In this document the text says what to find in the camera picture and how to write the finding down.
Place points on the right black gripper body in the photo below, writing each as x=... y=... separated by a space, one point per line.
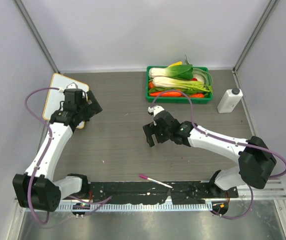
x=169 y=134

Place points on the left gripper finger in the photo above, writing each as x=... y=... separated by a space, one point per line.
x=95 y=107
x=81 y=119

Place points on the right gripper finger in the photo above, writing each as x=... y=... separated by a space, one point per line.
x=149 y=131
x=161 y=137

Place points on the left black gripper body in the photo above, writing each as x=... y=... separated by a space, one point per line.
x=85 y=108

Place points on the small orange-framed whiteboard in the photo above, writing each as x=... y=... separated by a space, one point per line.
x=54 y=97

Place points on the pink-capped whiteboard marker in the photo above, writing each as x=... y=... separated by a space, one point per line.
x=155 y=181

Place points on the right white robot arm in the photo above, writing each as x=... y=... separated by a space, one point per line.
x=254 y=163

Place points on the green plastic crate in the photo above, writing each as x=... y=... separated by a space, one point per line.
x=150 y=88

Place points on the large orange carrot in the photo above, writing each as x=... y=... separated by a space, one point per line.
x=166 y=94

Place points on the small orange carrot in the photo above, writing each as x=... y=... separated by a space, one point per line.
x=197 y=95

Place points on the lower bok choy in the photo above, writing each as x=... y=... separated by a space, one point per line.
x=172 y=83

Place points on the bok choy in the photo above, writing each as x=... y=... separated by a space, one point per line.
x=172 y=83
x=184 y=71

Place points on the upper bok choy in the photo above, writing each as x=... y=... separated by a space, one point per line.
x=184 y=71

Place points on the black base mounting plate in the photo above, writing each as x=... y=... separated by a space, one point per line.
x=150 y=193

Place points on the green long beans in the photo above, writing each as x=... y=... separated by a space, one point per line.
x=205 y=77

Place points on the yellow pepper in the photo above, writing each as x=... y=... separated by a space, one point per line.
x=175 y=64

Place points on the white bottle grey cap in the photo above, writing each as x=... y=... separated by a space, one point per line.
x=229 y=100

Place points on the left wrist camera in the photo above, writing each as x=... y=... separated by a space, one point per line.
x=70 y=86

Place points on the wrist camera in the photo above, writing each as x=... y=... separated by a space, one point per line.
x=70 y=86
x=154 y=110

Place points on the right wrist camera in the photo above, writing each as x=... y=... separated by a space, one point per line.
x=154 y=110

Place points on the white slotted cable duct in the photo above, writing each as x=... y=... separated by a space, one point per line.
x=166 y=207

